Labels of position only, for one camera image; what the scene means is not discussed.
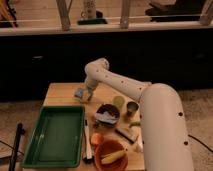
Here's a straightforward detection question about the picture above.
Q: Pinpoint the green chili pepper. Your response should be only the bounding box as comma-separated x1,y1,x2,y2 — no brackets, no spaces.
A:
129,121,141,128

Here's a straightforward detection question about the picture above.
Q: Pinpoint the green plastic tray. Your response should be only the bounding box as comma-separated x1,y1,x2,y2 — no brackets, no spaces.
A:
23,106,85,169

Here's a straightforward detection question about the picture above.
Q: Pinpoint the white handled spatula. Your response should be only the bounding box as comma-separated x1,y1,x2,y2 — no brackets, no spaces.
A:
83,121,93,164

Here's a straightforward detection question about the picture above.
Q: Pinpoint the orange bowl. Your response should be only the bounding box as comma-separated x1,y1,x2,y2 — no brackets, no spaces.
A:
94,140,128,171

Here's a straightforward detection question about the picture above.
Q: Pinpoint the brown rectangular brush block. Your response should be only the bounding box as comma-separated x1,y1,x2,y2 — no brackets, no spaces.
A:
115,127,138,144

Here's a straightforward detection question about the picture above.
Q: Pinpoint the dark bowl with cloth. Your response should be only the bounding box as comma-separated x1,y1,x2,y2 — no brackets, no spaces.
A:
94,104,120,126

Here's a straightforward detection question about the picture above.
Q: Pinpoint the light green cup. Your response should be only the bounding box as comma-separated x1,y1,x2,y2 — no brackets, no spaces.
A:
113,96,125,110

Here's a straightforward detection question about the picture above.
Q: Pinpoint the white mug on shelf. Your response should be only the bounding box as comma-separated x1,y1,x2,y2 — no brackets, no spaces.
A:
83,0,96,19

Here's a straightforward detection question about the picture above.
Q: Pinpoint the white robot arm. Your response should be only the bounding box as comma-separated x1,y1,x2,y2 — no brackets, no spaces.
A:
85,58,194,171

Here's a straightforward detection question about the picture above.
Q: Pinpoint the green flat item on shelf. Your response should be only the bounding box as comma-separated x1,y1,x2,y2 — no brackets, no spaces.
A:
77,18,108,25

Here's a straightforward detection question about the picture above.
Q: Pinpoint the white plastic cup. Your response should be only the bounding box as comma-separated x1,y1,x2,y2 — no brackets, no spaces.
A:
135,137,143,153

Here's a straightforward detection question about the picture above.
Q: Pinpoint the blue-grey sponge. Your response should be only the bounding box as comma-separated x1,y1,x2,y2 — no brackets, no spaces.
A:
74,88,87,100

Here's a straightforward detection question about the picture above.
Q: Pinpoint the wooden railing shelf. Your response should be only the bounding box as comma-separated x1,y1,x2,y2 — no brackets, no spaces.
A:
0,0,213,36

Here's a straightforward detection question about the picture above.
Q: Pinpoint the yellow corn cob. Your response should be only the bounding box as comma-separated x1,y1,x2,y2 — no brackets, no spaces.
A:
101,150,126,165

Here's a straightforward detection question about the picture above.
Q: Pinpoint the black floor cable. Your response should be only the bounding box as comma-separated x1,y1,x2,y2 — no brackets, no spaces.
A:
188,133,213,154

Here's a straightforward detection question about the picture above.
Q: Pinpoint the small orange fruit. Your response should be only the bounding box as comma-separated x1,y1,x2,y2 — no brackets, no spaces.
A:
91,133,104,146

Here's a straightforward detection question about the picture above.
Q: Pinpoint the black pole stand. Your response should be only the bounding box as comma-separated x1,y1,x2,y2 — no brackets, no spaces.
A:
8,123,25,171

